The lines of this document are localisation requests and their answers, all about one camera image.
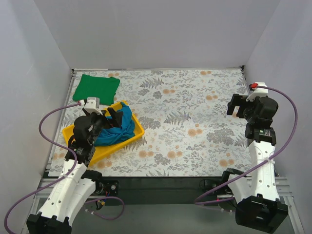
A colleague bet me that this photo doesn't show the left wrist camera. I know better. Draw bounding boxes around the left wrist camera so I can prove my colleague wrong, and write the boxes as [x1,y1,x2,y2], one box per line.
[82,97,103,116]

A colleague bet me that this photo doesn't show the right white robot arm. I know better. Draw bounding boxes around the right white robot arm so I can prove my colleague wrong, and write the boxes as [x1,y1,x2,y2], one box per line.
[220,94,288,234]

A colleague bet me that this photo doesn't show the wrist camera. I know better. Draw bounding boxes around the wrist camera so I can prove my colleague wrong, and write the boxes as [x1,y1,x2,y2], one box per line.
[82,97,103,116]
[246,82,269,101]

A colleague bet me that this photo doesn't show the floral table mat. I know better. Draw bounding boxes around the floral table mat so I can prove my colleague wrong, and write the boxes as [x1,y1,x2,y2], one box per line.
[58,69,252,177]

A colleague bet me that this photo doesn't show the aluminium frame rail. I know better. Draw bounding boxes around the aluminium frame rail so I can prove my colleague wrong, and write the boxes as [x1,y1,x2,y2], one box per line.
[33,177,305,234]

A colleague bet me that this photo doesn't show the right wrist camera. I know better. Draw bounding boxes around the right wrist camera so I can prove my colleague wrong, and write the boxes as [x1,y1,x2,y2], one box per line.
[246,82,269,101]

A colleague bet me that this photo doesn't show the folded green t shirt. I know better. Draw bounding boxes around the folded green t shirt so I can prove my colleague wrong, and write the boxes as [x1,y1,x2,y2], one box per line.
[73,74,120,106]

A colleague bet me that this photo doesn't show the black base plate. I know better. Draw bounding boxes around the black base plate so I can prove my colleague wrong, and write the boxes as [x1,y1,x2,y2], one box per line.
[75,175,252,206]

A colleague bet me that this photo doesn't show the yellow plastic tray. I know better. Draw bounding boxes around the yellow plastic tray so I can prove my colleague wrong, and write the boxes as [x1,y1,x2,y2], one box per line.
[62,99,145,168]

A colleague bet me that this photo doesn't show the blue t shirt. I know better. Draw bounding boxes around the blue t shirt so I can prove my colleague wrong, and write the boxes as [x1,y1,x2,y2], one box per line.
[95,102,135,146]

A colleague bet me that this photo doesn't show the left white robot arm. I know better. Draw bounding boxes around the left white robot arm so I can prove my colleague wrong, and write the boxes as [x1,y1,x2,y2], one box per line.
[26,108,123,234]

